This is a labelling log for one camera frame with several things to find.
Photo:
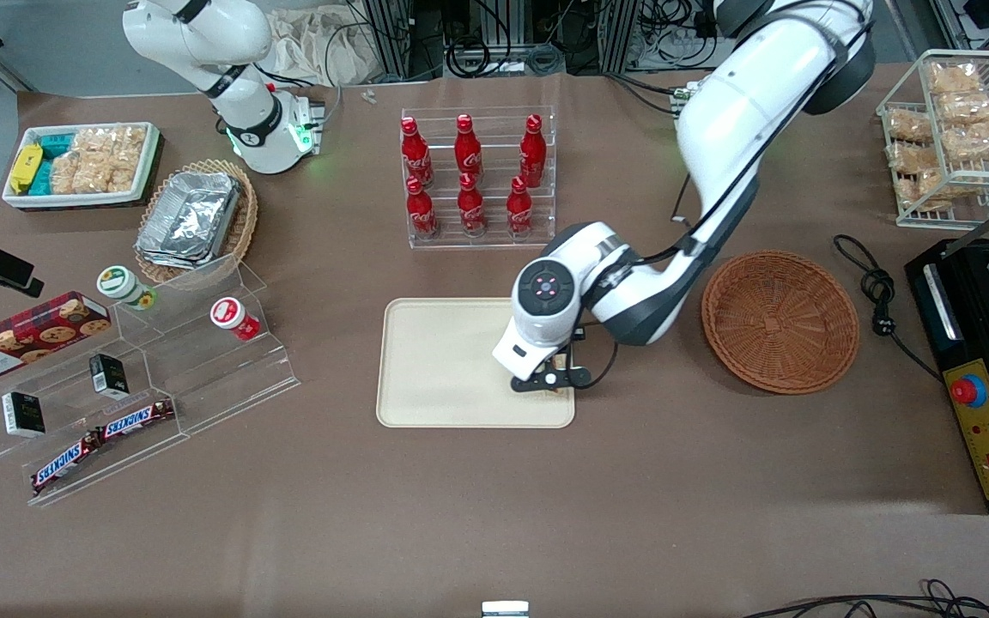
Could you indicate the white rectangular snack bin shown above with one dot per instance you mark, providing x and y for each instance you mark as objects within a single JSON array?
[{"x": 14, "y": 199}]

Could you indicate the foil containers in basket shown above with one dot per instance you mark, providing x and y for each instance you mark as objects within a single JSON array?
[{"x": 243, "y": 227}]

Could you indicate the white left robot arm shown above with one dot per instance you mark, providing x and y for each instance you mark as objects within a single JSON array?
[{"x": 743, "y": 112}]

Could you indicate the red tartan cookie box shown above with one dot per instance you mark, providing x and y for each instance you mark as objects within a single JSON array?
[{"x": 22, "y": 339}]

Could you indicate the teal snack packet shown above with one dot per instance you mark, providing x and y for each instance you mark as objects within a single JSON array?
[{"x": 55, "y": 143}]

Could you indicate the clear rice cracker bags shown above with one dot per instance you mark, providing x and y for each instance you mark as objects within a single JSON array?
[{"x": 104, "y": 159}]

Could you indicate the red cola bottle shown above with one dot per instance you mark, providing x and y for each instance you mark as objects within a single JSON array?
[
  {"x": 471, "y": 210},
  {"x": 519, "y": 212},
  {"x": 421, "y": 213},
  {"x": 468, "y": 153},
  {"x": 415, "y": 154},
  {"x": 533, "y": 154}
]

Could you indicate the aluminium frame post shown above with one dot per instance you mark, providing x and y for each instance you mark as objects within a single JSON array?
[
  {"x": 619, "y": 34},
  {"x": 396, "y": 39}
]

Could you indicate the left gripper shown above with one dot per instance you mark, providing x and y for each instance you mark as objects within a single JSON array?
[{"x": 578, "y": 335}]

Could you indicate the red lid yogurt cup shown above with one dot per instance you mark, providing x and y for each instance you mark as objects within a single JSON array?
[{"x": 233, "y": 317}]

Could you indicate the black countertop appliance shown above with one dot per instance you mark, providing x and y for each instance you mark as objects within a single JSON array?
[{"x": 967, "y": 300}]

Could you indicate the clear acrylic bottle rack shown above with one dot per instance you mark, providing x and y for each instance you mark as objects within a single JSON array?
[{"x": 494, "y": 242}]

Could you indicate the small black white box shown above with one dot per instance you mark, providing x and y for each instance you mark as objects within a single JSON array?
[
  {"x": 24, "y": 414},
  {"x": 108, "y": 375}
]

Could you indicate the beige plastic tray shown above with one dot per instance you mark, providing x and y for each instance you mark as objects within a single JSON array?
[{"x": 439, "y": 365}]

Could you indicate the red emergency stop button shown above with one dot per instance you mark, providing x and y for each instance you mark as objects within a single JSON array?
[{"x": 967, "y": 392}]

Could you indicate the brown snickers bar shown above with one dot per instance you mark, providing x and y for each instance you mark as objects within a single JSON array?
[
  {"x": 138, "y": 419},
  {"x": 65, "y": 463}
]

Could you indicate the small clear plastic piece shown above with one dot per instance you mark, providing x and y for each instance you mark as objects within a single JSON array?
[{"x": 368, "y": 96}]

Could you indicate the yellow snack packet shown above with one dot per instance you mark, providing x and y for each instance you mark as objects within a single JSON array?
[{"x": 25, "y": 167}]

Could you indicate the clear cracker bag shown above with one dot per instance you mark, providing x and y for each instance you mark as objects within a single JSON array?
[
  {"x": 932, "y": 190},
  {"x": 954, "y": 79},
  {"x": 908, "y": 126},
  {"x": 968, "y": 109},
  {"x": 911, "y": 156},
  {"x": 979, "y": 142}
]

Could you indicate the green lid yogurt cup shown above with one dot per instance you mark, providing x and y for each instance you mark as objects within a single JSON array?
[{"x": 123, "y": 286}]

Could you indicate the round brown wicker basket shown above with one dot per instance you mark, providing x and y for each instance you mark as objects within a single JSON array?
[{"x": 778, "y": 322}]

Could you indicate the white cloth bag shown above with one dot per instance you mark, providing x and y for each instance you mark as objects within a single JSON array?
[{"x": 314, "y": 47}]

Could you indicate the clear acrylic step display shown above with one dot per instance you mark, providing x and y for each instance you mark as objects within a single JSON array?
[{"x": 203, "y": 378}]

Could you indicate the stacked aluminium foil containers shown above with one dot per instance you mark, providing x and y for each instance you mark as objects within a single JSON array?
[{"x": 190, "y": 219}]

